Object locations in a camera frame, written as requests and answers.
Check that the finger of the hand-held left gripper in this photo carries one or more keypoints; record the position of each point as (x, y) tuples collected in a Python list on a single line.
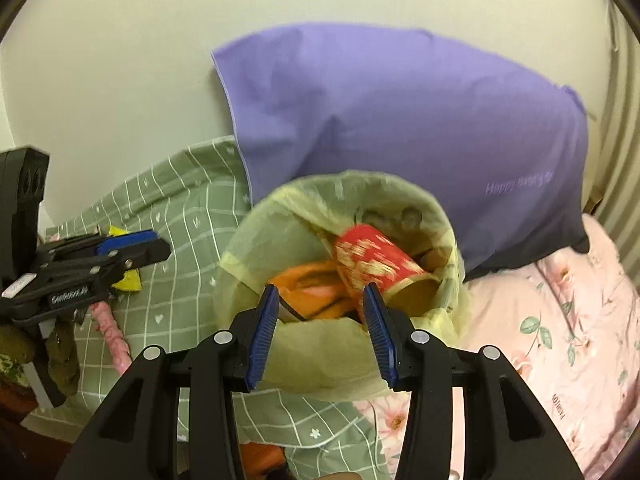
[(125, 242), (130, 260)]

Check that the purple cloth bag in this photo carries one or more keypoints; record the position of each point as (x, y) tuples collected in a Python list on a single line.
[(400, 125)]

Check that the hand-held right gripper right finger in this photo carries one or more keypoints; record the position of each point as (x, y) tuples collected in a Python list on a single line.
[(380, 335)]

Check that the yellow plastic trash bag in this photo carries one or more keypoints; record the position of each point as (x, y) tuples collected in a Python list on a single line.
[(260, 240)]

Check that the red gold snack packet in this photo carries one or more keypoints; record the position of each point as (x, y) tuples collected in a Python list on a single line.
[(370, 255)]

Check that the orange wrapper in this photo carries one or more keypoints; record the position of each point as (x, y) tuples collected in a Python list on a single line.
[(310, 285)]

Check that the pink floral bed sheet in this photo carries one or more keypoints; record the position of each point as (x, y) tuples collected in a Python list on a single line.
[(550, 320)]

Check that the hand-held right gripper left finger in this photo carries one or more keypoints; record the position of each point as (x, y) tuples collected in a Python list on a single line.
[(262, 335)]

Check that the green checked blanket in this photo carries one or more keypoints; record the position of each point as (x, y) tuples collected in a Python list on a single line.
[(190, 240)]

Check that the orange cloth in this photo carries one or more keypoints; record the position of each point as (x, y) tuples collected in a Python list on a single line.
[(260, 462)]

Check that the yellow sponge piece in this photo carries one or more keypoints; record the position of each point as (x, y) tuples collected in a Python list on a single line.
[(129, 281)]

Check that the pink twisted object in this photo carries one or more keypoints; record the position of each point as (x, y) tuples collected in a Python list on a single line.
[(112, 335)]

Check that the beige pleated curtain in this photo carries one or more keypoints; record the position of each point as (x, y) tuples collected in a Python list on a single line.
[(620, 135)]

